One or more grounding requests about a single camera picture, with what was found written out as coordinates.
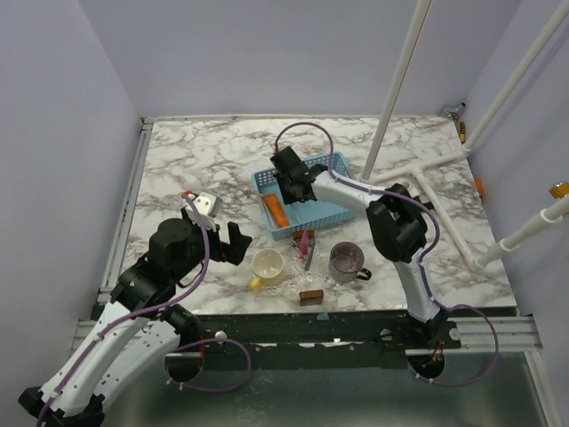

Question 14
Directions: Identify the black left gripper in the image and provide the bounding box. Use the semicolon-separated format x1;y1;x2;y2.
173;206;252;282

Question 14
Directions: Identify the yellow mug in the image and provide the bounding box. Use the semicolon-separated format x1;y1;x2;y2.
249;248;285;291

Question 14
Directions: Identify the grey toothbrush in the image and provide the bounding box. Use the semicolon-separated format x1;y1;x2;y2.
304;239;316;271

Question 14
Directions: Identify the mauve mug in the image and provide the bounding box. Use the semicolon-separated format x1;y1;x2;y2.
328;242;373;284

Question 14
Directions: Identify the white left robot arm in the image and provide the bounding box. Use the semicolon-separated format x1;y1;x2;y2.
18;214;252;426

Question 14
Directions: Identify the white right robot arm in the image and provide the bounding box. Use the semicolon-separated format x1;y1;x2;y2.
270;147;442;349

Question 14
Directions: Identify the light blue perforated basket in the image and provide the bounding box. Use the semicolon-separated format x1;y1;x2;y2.
252;168;378;240

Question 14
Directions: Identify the orange yellow clamp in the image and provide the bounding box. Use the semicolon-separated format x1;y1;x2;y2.
549;181;569;199

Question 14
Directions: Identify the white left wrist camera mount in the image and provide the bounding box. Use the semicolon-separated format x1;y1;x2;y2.
181;191;221;231

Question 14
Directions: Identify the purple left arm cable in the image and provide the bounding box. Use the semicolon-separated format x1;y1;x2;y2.
35;193;212;427

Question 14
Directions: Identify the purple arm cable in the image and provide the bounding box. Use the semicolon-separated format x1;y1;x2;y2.
274;122;501;383
35;193;212;427

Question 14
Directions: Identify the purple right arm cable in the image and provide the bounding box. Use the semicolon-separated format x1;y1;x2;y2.
274;122;501;383

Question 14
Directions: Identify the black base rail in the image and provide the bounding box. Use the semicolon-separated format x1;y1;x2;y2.
181;310;461;371

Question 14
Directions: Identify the white pvc pipe frame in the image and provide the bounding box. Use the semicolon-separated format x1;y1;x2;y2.
372;1;568;286

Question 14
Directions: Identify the aluminium frame rail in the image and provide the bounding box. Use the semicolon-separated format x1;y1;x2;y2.
70;317;542;356

